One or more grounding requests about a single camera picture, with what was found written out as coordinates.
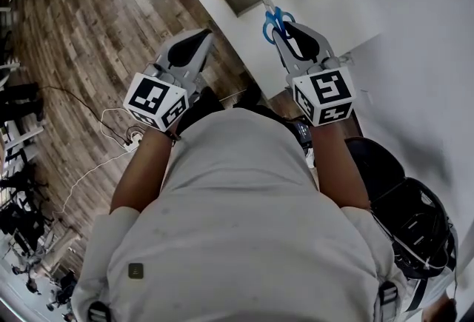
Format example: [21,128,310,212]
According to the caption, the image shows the grey and black bag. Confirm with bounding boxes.
[370,175,461,314]

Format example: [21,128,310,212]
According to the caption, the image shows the small grey square badge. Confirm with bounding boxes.
[127,262,145,280]

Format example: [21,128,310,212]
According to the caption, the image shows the black strap buckle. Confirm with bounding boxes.
[379,280,399,315]
[87,300,112,322]

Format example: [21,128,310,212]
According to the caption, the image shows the black belt device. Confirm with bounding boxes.
[296,120,314,147]

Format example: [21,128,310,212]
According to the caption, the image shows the person's right forearm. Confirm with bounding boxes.
[309,124,371,212]

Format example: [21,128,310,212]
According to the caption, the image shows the person's left forearm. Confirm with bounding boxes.
[110,126,182,214]

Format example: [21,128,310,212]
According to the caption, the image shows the white power strip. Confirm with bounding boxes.
[124,131,144,153]

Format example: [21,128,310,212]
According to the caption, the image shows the thin black cable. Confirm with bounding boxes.
[36,86,131,147]

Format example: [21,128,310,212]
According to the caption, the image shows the person's black-clad legs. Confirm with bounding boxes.
[181,82,298,130]

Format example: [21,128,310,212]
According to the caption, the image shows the long white cable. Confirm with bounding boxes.
[61,107,146,218]

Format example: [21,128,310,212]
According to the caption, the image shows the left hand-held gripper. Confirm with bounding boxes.
[122,28,216,133]

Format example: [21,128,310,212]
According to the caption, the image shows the person's white shirt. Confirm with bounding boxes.
[70,107,408,322]

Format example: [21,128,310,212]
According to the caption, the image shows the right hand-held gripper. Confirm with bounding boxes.
[272,22,356,127]

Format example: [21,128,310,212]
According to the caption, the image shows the white table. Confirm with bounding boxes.
[158,0,384,99]

